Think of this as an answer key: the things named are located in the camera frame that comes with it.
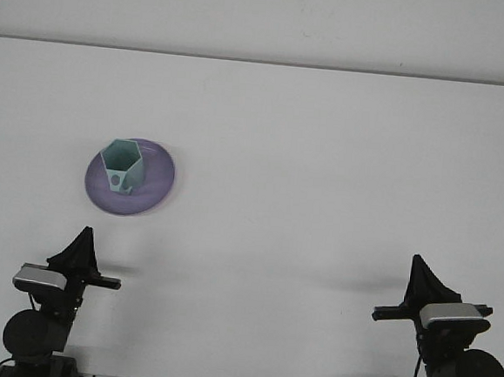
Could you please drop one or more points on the purple round plate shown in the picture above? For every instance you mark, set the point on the purple round plate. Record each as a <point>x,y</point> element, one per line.
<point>156,181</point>

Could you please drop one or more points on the pale blue faceted cup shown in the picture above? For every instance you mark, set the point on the pale blue faceted cup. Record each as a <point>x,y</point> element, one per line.
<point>121,156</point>

